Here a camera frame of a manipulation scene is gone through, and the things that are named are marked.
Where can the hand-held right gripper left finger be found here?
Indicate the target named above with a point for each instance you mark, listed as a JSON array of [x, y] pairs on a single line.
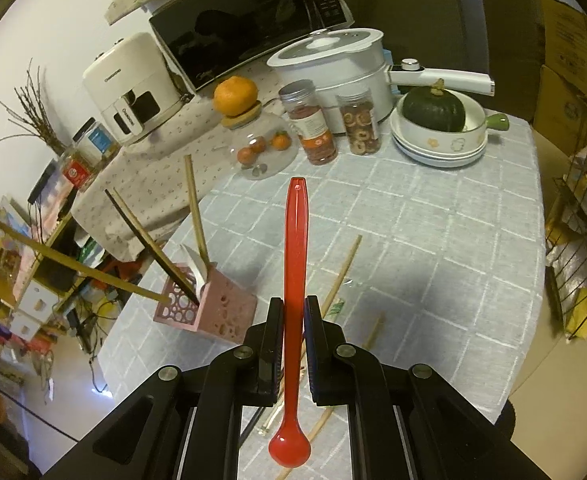
[[272, 350]]

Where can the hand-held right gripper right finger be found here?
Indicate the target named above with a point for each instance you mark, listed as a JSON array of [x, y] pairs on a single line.
[[311, 350]]

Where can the pink perforated utensil holder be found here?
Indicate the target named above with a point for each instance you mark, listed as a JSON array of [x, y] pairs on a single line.
[[228, 305]]

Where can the black chopstick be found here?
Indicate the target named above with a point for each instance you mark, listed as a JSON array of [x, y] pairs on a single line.
[[148, 243], [252, 425]]

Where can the red plastic spoon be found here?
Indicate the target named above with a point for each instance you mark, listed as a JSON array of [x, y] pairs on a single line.
[[296, 260]]

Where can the slim bamboo chopstick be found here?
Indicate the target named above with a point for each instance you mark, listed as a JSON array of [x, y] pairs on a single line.
[[195, 205], [133, 217], [73, 259]]

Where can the white plastic spoon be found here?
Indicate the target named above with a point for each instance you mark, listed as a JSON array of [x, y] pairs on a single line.
[[193, 265]]

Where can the desk calendar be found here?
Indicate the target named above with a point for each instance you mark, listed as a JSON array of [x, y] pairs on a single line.
[[48, 195]]

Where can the wooden shelf unit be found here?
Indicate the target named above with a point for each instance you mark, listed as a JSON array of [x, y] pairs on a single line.
[[38, 272]]

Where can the dried branches in vase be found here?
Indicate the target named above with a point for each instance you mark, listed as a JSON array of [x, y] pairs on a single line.
[[48, 137]]

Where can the red label glass jar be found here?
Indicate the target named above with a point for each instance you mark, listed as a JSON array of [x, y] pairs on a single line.
[[78, 172]]

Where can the blue label glass jar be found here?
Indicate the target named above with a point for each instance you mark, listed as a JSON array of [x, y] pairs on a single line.
[[98, 140]]

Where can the beige floral tablecloth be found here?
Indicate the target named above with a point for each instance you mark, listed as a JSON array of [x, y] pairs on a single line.
[[148, 185]]

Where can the glass jar with wooden lid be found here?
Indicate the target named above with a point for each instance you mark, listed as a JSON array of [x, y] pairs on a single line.
[[261, 171]]

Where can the small tangerine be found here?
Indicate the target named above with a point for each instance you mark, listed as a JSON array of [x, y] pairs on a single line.
[[251, 152], [281, 140]]

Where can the white air fryer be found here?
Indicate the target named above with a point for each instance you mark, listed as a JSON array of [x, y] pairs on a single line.
[[123, 75]]

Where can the person's dark clothed leg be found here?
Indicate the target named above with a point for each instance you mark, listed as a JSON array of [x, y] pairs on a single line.
[[508, 420]]

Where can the clear jar of red spice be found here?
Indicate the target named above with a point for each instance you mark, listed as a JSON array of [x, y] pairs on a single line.
[[313, 135]]

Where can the clear jar of dried rings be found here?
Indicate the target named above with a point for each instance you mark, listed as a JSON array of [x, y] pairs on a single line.
[[361, 130]]

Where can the white floral ceramic plate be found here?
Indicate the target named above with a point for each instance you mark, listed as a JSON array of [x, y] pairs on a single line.
[[438, 161]]

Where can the large tangerine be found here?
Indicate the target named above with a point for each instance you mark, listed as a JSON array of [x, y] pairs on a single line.
[[236, 95]]

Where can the dark green squash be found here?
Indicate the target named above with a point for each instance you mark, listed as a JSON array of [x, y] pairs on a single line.
[[433, 110]]

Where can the white electric cooking pot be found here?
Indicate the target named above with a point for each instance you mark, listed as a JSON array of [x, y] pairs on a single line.
[[343, 80]]

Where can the black microwave oven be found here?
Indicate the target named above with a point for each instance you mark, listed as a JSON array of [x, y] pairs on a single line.
[[233, 25]]

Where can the cardboard box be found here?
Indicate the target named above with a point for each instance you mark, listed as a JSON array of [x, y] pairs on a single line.
[[558, 110]]

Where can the grey refrigerator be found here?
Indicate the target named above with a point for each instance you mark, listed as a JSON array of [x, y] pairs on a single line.
[[423, 0]]

